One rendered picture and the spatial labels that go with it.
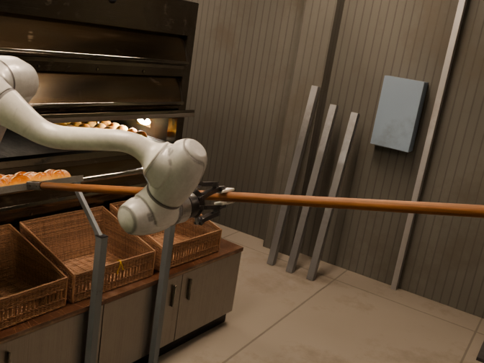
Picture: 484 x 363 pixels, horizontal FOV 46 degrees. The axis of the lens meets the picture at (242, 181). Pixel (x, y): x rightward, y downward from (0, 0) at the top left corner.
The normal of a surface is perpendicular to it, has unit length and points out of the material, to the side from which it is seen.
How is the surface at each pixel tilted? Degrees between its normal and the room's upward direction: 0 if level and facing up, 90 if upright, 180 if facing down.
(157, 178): 100
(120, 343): 90
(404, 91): 90
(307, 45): 90
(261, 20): 90
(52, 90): 70
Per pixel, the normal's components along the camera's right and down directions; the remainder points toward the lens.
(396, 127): -0.52, 0.14
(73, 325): 0.80, 0.27
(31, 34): 0.81, -0.07
